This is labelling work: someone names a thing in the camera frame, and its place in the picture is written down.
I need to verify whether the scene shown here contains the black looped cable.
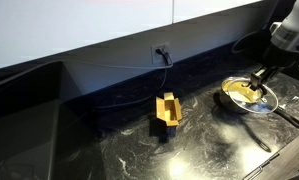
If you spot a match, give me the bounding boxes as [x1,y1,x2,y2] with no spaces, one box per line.
[230,29,267,56]

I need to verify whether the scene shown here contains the round glass pot lid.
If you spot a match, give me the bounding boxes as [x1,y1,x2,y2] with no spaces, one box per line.
[226,76,280,115]

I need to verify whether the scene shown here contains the steel pot with black handle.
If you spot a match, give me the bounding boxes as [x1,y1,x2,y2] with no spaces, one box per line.
[212,76,299,130]

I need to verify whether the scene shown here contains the glossy black box appliance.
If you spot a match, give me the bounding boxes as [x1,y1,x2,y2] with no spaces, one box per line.
[0,60,107,180]

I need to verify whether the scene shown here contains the white wall power outlet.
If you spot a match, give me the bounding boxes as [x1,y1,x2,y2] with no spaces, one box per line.
[151,42,173,66]

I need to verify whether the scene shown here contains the black power cable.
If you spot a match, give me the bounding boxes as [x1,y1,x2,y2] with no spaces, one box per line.
[92,47,174,111]

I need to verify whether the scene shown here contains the blue Barilla pasta box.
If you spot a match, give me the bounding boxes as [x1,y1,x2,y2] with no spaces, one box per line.
[154,92,183,143]

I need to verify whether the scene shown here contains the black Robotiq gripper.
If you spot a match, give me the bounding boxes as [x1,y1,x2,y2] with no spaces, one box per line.
[248,42,299,93]

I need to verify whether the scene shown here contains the white wall cabinet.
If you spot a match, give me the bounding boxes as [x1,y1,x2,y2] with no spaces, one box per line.
[0,0,267,73]

